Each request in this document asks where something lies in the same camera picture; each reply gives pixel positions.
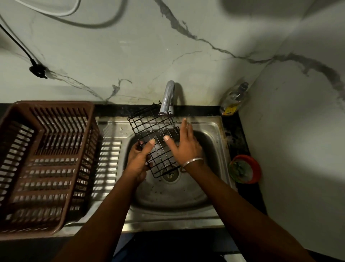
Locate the person's left hand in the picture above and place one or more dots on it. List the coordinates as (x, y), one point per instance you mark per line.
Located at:
(137, 162)

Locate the person's right hand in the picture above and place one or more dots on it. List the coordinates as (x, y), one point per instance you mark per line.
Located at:
(187, 148)

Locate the black wire rack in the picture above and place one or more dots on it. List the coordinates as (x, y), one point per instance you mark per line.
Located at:
(131, 124)

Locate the person's left forearm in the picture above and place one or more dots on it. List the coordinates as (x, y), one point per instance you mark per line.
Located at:
(99, 224)

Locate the person's right forearm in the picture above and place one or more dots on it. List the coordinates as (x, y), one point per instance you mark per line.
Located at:
(242, 216)

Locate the person's dark clothing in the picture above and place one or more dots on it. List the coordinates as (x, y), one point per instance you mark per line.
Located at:
(175, 248)

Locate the stainless steel sink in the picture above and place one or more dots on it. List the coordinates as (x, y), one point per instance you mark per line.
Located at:
(172, 199)

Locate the chrome faucet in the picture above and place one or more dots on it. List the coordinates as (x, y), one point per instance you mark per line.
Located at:
(168, 94)

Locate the orange round container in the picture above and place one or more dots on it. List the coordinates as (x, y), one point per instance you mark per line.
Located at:
(244, 170)

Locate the clear dish soap bottle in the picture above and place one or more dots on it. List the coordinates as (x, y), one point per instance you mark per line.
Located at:
(233, 100)

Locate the brown plastic dish basket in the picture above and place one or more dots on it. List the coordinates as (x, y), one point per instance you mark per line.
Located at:
(48, 104)

